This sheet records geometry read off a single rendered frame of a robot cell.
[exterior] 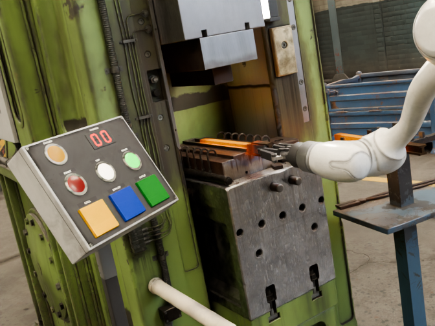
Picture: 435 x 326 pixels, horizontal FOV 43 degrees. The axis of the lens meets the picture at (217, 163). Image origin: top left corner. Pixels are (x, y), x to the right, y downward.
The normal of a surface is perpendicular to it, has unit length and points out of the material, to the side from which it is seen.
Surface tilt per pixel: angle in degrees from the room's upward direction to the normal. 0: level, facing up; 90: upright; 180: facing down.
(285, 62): 90
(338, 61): 90
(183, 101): 90
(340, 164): 79
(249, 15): 90
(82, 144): 60
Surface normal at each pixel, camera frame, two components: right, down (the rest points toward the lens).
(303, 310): 0.54, 0.09
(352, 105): -0.68, 0.26
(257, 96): -0.83, 0.26
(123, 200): 0.64, -0.50
